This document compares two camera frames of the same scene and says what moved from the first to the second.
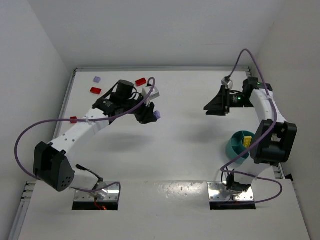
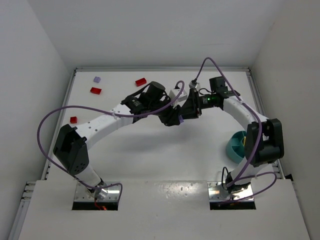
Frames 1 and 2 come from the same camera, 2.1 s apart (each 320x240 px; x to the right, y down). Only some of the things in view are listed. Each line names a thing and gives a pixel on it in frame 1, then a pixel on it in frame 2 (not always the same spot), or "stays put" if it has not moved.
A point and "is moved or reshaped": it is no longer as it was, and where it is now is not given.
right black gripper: (225, 99) -> (194, 104)
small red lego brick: (73, 118) stays put
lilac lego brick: (157, 114) is moved or reshaped
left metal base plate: (112, 193) stays put
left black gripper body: (144, 113) -> (164, 114)
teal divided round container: (235, 146) stays put
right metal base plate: (217, 191) stays put
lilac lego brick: (97, 79) stays put
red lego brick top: (141, 82) stays put
